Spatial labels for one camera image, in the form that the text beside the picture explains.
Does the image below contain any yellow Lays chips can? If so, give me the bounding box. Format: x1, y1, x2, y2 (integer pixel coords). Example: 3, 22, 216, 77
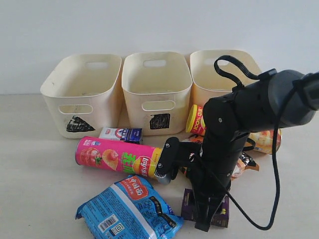
185, 105, 274, 155

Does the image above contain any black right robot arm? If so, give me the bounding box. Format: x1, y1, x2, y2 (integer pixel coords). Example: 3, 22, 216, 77
155, 70, 319, 232

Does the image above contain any cream bin triangle mark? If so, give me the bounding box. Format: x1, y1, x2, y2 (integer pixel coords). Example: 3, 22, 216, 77
40, 54, 124, 139

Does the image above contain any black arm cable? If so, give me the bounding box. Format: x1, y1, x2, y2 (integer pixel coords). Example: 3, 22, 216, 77
189, 55, 319, 230

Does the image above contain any orange noodle packet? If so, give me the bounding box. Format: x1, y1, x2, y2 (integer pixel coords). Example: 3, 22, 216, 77
182, 134, 260, 180

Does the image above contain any purple small box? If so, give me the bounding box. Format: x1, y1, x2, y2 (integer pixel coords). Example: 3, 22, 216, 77
181, 188, 229, 228

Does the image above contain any cream bin square mark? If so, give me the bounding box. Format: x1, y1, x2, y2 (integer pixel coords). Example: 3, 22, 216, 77
122, 52, 192, 136

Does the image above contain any white blue milk carton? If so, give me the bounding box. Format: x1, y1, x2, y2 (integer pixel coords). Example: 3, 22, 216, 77
99, 127, 143, 144

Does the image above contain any cream bin circle mark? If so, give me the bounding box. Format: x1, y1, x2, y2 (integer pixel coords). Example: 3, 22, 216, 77
189, 50, 262, 108

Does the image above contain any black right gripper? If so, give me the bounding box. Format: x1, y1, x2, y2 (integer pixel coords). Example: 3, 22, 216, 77
155, 96, 251, 232

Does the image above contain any blue noodle packet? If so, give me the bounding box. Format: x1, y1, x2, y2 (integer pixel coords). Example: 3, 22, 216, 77
75, 175, 183, 239

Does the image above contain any pink Lays chips can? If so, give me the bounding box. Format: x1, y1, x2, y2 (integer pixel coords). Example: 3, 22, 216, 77
75, 136, 162, 178

